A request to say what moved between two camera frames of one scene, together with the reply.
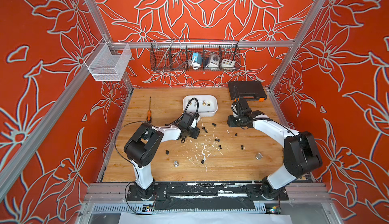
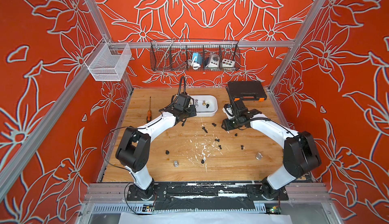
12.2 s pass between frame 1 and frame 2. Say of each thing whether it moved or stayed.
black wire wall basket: stayed
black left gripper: moved
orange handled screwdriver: stayed
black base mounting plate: stayed
